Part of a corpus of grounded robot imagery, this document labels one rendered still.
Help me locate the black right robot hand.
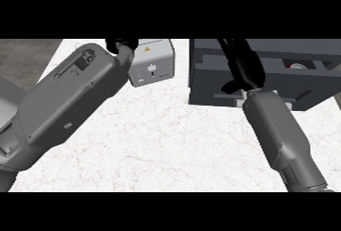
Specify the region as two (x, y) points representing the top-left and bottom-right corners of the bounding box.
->
(216, 38), (266, 95)

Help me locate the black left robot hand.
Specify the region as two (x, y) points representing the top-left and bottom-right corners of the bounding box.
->
(104, 38), (141, 56)

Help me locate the dark grey drawer cabinet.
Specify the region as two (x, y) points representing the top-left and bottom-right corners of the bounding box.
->
(188, 38), (341, 112)

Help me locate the dark grey drawer front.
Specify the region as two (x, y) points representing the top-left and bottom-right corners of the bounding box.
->
(188, 68), (341, 112)

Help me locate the red can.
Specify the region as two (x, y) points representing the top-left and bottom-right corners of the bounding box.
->
(284, 61), (312, 69)

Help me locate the pale grey box appliance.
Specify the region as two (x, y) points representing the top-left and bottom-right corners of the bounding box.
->
(128, 38), (176, 88)

